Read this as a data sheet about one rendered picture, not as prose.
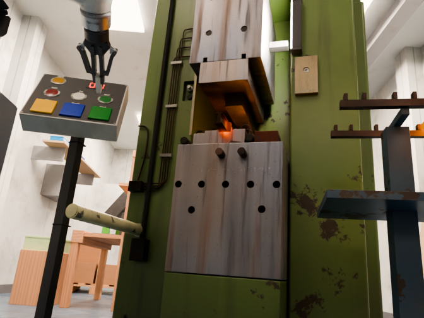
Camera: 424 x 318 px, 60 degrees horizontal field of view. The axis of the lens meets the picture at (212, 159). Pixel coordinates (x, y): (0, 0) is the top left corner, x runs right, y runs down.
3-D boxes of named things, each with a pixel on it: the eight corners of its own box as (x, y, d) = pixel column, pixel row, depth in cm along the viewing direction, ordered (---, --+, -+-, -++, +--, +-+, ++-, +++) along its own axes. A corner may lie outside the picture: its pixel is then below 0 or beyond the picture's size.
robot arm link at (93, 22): (108, 16, 107) (108, 36, 111) (113, 5, 114) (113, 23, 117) (76, 11, 106) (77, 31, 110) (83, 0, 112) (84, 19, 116)
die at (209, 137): (243, 147, 133) (245, 126, 135) (192, 149, 138) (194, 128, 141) (261, 178, 171) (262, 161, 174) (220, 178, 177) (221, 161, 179)
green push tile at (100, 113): (108, 120, 133) (112, 108, 138) (87, 117, 132) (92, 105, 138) (108, 124, 134) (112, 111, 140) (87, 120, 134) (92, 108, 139)
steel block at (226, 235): (281, 279, 110) (282, 141, 123) (164, 270, 121) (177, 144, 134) (294, 281, 161) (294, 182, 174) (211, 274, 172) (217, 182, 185)
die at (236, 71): (247, 79, 141) (248, 58, 144) (198, 83, 147) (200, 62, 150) (263, 122, 179) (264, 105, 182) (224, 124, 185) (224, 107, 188)
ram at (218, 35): (283, 54, 140) (284, -29, 152) (188, 64, 151) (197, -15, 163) (291, 103, 178) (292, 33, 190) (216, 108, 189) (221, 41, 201)
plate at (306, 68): (318, 92, 144) (317, 55, 149) (294, 93, 147) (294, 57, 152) (318, 94, 146) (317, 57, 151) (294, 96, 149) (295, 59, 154)
